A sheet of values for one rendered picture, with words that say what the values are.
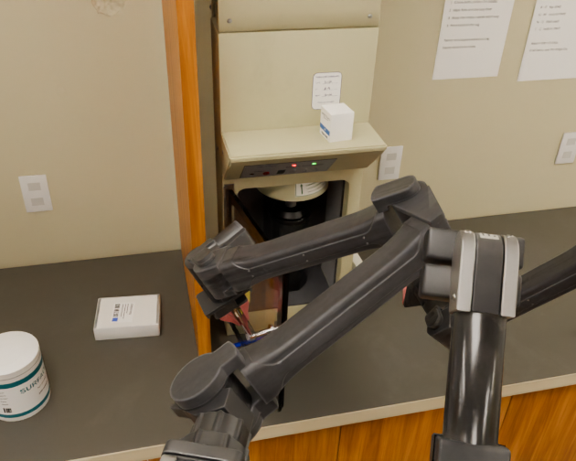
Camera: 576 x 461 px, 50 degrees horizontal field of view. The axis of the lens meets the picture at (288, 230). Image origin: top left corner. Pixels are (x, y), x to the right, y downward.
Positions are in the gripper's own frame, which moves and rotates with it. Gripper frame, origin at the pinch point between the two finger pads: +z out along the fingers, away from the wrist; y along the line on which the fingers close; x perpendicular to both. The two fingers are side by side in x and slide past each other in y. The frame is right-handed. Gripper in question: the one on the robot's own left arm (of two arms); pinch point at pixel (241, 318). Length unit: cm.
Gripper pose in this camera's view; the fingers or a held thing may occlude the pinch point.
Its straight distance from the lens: 128.7
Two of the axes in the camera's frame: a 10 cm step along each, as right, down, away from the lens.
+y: -8.4, 5.3, -0.8
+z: 3.6, 6.7, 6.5
